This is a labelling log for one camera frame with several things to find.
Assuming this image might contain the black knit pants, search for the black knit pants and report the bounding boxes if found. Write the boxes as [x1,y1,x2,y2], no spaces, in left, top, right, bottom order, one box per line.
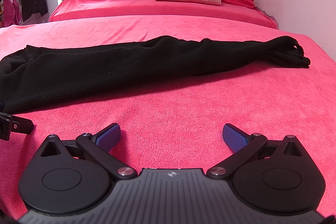
[1,36,310,114]

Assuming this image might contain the red blanket on near bed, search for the red blanket on near bed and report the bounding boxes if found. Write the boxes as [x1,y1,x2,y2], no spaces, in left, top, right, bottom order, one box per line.
[1,15,335,218]

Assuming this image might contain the hanging magenta garment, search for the hanging magenta garment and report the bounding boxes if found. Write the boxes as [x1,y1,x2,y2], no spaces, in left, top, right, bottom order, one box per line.
[3,0,22,27]

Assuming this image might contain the red covered far bed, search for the red covered far bed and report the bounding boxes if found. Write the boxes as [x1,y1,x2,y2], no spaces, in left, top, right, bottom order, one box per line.
[49,0,278,29]

